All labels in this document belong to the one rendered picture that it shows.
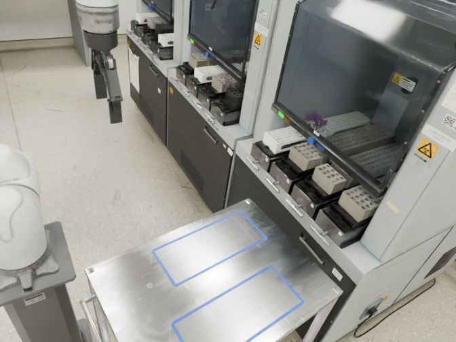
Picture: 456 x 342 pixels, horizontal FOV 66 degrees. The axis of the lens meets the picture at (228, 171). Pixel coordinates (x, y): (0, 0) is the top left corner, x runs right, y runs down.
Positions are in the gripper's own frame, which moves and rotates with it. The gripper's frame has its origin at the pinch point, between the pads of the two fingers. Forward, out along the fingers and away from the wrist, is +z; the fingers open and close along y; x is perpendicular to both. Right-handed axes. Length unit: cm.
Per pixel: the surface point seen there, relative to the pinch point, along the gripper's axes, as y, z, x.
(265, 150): -8, 38, 67
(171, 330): 47, 38, -1
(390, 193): 45, 20, 75
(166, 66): -120, 46, 67
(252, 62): -39, 12, 75
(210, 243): 27, 38, 20
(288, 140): -7, 34, 78
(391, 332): 63, 120, 117
